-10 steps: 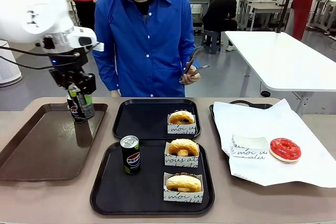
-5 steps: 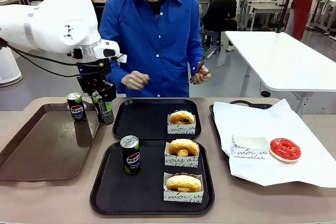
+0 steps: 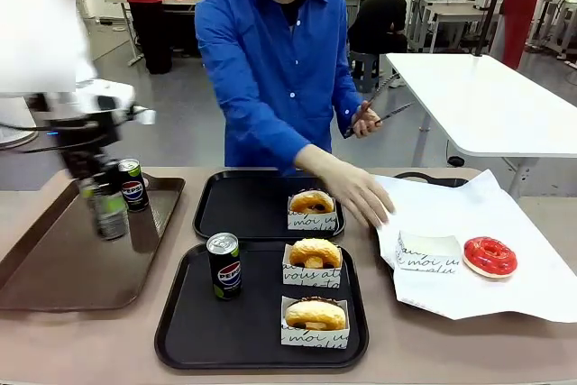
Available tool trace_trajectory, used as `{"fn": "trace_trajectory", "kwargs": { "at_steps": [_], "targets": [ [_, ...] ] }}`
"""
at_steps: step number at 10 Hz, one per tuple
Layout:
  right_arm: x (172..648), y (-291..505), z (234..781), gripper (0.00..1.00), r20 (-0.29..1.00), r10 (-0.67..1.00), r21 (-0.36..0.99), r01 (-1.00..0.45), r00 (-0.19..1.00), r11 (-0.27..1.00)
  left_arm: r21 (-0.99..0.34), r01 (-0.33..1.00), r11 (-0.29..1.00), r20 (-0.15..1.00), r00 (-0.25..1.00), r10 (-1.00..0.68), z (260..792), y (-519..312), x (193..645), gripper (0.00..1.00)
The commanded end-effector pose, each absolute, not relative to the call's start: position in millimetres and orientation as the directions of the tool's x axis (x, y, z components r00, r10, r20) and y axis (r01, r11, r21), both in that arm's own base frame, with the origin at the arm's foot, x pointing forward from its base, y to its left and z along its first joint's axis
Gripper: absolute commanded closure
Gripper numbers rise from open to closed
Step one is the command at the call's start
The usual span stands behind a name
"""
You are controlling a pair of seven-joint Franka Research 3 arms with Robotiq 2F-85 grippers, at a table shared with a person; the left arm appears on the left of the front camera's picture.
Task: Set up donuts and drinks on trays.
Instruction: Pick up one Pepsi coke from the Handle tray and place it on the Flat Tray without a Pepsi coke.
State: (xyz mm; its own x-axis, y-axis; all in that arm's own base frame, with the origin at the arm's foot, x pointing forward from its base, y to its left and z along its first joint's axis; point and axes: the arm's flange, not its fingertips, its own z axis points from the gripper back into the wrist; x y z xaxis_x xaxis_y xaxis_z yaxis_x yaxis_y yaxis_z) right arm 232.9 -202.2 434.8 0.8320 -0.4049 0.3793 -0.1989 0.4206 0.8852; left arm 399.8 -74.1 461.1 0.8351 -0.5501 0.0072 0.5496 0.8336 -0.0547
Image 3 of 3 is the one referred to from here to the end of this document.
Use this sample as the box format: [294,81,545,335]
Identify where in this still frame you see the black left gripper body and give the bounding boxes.
[44,107,123,179]

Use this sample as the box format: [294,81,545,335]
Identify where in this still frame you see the black Pepsi can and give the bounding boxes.
[92,181,131,241]
[206,232,243,300]
[117,158,151,214]

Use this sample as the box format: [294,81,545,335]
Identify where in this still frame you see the glazed donut with dark spots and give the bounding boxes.
[288,189,334,215]

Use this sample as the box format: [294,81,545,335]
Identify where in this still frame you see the white paper donut box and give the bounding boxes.
[287,197,338,232]
[282,244,343,288]
[394,230,463,274]
[280,295,351,350]

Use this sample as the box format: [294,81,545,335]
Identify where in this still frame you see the yellow iced donut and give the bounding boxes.
[288,237,343,269]

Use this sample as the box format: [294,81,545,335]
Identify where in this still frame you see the chocolate iced donut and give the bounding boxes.
[284,297,347,331]

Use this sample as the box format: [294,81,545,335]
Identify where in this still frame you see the black tongs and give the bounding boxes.
[344,72,414,139]

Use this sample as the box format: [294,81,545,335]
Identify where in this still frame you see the person's left forearm blue sleeve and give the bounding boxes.
[328,55,365,133]

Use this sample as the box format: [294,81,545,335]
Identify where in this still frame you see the person's right forearm blue sleeve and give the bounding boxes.
[224,100,334,179]

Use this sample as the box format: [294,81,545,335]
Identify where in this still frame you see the person's right hand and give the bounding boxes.
[317,163,397,228]

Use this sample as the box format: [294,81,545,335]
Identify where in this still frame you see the person's left hand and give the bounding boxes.
[350,100,382,138]

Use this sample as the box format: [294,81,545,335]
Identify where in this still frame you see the brown plastic tray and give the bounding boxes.
[0,172,187,313]

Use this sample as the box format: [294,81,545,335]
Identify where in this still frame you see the small black plastic tray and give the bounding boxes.
[192,170,347,242]

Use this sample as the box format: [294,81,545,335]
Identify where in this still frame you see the person in blue shirt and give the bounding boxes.
[194,0,366,177]

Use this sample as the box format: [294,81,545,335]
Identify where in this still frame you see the large black plastic tray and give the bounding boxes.
[153,241,370,371]

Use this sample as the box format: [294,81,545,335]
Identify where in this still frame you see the grey stool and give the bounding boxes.
[350,50,380,93]

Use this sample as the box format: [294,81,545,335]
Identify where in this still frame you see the seated man in black shirt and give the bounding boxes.
[347,0,409,88]

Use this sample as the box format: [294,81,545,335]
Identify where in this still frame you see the red iced donut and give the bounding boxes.
[463,235,518,279]

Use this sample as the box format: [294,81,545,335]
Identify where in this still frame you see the grey background workbench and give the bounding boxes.
[405,0,501,55]

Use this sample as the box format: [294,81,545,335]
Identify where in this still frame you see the white table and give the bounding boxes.
[386,51,577,199]

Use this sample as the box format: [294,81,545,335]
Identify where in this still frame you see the black pole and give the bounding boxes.
[475,0,513,57]

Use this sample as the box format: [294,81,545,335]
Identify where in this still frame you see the white paper sheet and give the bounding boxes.
[369,169,577,324]

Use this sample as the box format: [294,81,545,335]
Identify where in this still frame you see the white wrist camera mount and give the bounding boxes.
[74,80,157,127]

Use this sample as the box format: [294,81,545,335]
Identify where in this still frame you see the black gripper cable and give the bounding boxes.
[0,119,98,154]

